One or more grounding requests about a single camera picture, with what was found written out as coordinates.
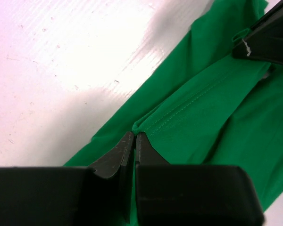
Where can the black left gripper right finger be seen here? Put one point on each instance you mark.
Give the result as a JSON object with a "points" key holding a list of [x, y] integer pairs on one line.
{"points": [[192, 195]]}

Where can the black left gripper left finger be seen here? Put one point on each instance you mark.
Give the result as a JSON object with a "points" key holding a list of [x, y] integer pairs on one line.
{"points": [[96, 195]]}

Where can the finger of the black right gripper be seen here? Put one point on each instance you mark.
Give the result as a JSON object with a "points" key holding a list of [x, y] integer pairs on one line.
{"points": [[262, 44], [276, 9]]}

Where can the green t shirt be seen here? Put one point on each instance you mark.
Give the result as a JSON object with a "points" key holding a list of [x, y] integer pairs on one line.
{"points": [[202, 106]]}

